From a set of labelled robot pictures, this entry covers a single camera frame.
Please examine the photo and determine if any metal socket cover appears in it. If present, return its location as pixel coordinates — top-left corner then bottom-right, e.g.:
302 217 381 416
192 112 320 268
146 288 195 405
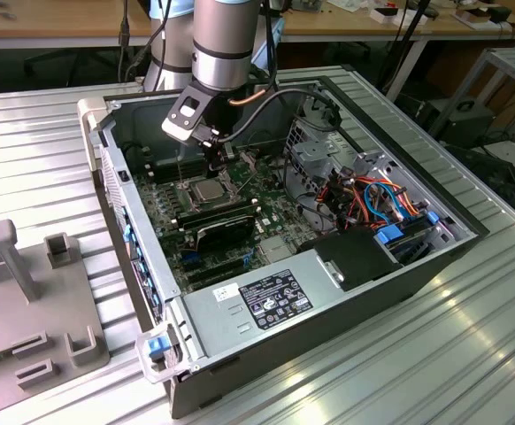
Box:
218 166 242 191

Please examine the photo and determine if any silver CPU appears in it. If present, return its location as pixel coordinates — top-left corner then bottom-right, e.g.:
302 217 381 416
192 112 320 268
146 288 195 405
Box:
194 180 227 202

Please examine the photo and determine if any black RAM slot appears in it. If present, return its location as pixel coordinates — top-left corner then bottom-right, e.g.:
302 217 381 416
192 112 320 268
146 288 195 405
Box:
175 198 254 221
144 152 208 170
154 166 214 184
147 157 208 174
178 206 259 230
150 162 209 179

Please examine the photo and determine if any CPU socket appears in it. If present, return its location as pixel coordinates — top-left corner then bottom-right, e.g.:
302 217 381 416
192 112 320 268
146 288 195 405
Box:
182 174 246 215

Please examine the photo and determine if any silver drive cage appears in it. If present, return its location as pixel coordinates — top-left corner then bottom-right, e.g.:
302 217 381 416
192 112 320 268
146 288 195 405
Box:
282 115 360 187

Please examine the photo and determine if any green motherboard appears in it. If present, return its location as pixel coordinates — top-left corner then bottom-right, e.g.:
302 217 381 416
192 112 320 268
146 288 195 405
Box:
131 148 342 296

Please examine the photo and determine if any black graphics card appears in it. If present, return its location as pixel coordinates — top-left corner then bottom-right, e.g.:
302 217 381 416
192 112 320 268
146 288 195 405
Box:
194 215 255 252

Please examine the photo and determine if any white box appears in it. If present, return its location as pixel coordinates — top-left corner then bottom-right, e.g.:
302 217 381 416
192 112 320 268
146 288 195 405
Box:
369 4 431 27

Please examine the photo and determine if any wooden desk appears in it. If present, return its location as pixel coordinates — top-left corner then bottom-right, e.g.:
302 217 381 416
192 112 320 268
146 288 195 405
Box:
0 0 515 50

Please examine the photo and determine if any silver power supply unit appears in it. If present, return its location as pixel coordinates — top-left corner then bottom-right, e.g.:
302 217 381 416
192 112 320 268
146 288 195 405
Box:
181 250 345 359

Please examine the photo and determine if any hard disk in blue carrier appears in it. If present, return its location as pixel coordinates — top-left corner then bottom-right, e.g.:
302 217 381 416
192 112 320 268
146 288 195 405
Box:
374 211 440 267

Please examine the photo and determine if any black equipment box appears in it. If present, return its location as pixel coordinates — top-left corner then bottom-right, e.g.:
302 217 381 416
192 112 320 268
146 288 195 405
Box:
442 99 496 147

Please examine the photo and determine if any blue case latch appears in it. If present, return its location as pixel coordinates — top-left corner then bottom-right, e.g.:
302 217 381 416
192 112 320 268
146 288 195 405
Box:
147 336 170 360

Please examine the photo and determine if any black PC case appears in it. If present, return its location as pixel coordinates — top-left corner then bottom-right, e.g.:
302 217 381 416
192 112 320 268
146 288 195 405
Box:
76 75 491 420

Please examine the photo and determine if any grey parts rack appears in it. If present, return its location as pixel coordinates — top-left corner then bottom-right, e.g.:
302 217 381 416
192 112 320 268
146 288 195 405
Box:
0 219 111 390

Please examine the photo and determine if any black mesh panel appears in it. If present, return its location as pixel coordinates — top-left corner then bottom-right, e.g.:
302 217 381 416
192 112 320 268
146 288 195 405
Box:
442 143 515 218

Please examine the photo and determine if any grey metal rack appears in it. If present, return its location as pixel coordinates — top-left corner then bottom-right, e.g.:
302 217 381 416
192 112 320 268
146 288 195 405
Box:
429 46 515 147

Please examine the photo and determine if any copper coloured cable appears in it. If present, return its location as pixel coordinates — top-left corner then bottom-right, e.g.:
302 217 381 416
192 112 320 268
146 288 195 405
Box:
227 87 267 108

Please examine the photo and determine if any black camera cable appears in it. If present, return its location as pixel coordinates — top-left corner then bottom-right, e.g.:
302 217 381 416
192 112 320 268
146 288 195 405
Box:
219 88 342 145

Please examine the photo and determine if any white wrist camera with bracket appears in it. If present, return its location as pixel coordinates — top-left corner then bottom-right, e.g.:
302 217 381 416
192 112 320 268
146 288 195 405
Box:
160 83 223 145

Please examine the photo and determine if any orange wire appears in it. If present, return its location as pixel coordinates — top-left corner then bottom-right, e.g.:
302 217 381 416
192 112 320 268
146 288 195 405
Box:
321 175 420 231

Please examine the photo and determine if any blue wire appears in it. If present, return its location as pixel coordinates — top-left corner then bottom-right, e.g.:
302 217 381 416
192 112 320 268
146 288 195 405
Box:
362 180 407 231

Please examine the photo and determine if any black plastic air duct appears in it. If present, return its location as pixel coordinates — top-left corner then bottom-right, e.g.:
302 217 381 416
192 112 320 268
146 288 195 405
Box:
296 228 405 293

